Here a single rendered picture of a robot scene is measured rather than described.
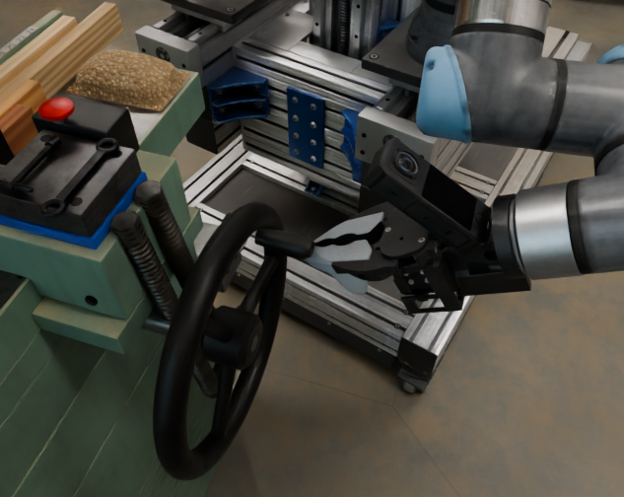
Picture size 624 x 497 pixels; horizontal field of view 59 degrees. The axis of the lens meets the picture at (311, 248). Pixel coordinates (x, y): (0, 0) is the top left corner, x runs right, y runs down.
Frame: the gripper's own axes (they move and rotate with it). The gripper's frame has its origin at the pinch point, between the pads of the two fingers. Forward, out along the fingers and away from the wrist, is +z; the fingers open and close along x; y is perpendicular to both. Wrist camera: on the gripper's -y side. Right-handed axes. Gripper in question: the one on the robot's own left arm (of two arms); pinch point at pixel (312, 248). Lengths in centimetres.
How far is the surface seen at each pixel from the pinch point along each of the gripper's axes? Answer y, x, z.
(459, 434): 91, 27, 20
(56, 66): -23.2, 15.8, 31.8
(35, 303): -10.6, -13.6, 21.2
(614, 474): 109, 28, -11
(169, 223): -10.2, -4.8, 8.6
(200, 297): -7.8, -12.5, 1.8
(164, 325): -0.9, -9.5, 14.7
